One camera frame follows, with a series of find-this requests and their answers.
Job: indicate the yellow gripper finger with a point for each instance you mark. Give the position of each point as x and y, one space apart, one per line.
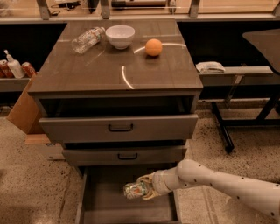
150 195
145 178

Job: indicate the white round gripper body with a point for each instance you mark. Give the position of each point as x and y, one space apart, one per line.
158 182

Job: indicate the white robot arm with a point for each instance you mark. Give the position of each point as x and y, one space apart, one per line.
261 195

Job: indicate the middle grey drawer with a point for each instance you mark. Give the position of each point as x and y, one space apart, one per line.
125 156

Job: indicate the top grey drawer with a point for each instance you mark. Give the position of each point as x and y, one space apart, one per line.
119 129

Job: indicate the bottom open grey drawer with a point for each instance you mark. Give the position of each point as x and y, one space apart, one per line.
102 200

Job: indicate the grey drawer cabinet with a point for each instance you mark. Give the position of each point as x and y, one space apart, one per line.
107 82

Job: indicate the red soda can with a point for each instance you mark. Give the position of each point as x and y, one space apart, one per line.
4 69
28 69

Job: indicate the red soda can left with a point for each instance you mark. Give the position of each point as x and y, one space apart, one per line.
4 69

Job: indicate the folded white cloth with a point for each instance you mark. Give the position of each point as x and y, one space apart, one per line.
210 67

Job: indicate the orange fruit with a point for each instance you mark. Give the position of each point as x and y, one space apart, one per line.
153 47

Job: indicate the cardboard box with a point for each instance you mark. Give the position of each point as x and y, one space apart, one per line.
25 114

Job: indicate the white bowl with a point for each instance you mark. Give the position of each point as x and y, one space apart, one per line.
120 36

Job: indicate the clear plastic water bottle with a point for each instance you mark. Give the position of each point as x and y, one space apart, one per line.
88 39

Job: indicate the dark side table top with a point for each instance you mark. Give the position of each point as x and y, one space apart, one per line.
268 44

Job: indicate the white pump bottle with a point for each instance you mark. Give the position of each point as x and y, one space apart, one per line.
14 66

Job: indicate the black table leg frame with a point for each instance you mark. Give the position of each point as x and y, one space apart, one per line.
260 120

